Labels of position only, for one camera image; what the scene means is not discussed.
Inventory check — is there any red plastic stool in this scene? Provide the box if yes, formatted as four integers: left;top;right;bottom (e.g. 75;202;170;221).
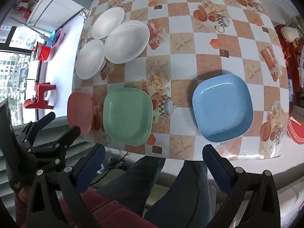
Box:
23;82;57;110

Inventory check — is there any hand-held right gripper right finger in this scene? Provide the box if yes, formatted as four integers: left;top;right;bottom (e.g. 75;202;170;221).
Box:
202;144;282;228

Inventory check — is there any person's left leg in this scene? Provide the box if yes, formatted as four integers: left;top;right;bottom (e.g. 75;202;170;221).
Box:
96;157;165;216

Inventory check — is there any small white plate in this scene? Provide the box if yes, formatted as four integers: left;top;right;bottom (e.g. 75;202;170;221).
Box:
75;39;106;80
91;7;125;40

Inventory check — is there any white paper card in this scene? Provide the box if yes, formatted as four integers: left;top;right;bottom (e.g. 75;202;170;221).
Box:
290;109;304;125

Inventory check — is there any checkered printed tablecloth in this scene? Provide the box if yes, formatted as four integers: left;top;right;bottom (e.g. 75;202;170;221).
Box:
71;0;304;160

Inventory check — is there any red patterned bag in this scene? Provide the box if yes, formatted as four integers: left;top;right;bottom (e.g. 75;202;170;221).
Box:
274;24;304;69

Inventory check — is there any blue square plate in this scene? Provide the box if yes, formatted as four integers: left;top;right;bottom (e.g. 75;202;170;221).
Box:
192;74;253;142

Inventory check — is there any pink square plate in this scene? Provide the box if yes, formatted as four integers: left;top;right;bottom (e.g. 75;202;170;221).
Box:
67;92;93;135

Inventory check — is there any red round box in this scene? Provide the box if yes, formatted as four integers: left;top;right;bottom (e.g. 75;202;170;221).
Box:
287;117;304;145

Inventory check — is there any green square plate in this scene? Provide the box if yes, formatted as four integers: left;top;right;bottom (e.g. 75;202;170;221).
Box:
103;88;153;146

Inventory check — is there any pink basin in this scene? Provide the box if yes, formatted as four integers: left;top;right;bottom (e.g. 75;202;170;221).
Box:
51;28;66;48

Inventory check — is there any large white bowl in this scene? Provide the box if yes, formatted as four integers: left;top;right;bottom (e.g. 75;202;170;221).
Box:
104;20;150;64

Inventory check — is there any person's right leg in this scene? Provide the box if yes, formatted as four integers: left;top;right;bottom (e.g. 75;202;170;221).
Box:
144;160;212;228

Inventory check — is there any person's left forearm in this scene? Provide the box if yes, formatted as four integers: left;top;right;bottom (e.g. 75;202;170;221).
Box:
14;185;32;228

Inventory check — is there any person's red jacket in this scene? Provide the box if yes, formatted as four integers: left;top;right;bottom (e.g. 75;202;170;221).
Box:
57;189;158;228

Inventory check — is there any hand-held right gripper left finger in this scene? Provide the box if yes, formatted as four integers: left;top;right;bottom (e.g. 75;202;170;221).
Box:
26;144;106;228

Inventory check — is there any black cable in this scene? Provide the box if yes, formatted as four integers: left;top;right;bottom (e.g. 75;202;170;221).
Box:
90;151;130;186

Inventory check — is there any white cabinet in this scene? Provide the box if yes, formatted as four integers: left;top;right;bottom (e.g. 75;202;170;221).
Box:
26;0;86;32

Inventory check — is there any person's leg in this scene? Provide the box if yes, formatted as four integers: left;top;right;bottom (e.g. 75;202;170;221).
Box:
144;160;212;228
96;157;165;216

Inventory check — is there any blue basin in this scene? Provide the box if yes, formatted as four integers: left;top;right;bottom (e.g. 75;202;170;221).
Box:
45;31;57;47

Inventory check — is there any white ruffled item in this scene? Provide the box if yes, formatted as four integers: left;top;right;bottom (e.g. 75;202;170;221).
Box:
281;26;300;42

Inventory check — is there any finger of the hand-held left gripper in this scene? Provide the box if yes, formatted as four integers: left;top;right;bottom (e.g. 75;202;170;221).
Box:
17;111;56;145
27;125;82;170

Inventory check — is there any red bucket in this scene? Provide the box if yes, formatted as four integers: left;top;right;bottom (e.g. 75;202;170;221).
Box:
36;45;52;62

